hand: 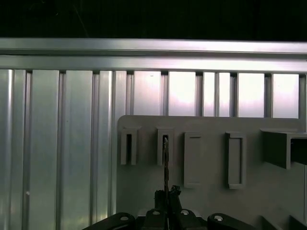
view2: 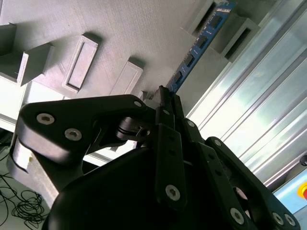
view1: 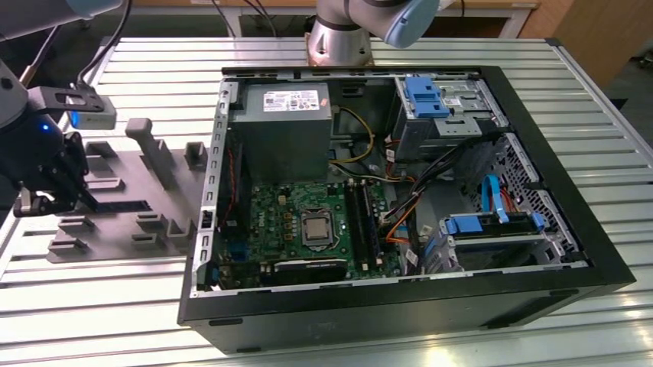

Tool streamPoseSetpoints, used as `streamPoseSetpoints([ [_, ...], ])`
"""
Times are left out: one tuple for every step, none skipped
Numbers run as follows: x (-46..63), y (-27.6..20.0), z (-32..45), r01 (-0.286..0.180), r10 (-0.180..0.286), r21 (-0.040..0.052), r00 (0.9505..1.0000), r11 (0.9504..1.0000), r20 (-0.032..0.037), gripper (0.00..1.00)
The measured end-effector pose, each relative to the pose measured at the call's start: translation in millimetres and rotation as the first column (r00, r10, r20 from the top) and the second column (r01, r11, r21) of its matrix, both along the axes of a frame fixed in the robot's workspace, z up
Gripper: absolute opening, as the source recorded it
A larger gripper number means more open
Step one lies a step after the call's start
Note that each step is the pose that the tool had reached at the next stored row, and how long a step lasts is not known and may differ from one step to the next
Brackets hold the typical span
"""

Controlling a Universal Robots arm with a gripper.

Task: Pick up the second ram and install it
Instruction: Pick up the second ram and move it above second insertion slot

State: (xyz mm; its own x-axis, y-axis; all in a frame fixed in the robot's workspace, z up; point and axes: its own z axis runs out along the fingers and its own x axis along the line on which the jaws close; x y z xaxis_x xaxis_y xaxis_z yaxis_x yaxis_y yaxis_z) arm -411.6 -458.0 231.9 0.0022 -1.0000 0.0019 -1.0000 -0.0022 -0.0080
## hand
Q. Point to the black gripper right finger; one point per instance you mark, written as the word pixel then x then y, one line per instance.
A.
pixel 174 198

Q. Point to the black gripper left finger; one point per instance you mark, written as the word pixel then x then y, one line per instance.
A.
pixel 159 201

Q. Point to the blue RAM stick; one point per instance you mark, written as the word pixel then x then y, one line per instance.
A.
pixel 166 167

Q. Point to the grey parts rack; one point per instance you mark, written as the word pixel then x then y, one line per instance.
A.
pixel 211 203

